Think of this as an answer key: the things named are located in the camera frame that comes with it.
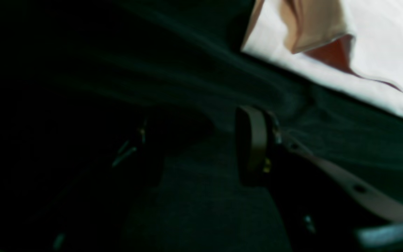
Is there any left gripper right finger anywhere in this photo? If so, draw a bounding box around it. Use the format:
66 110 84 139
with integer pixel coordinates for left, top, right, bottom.
236 106 403 252

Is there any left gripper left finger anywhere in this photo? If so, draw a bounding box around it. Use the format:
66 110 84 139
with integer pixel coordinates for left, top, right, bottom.
52 116 164 252

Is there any black table cloth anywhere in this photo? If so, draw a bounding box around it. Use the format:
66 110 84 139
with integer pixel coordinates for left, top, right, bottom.
0 0 403 252

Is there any pink T-shirt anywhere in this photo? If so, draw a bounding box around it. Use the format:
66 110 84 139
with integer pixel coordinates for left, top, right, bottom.
241 0 403 118

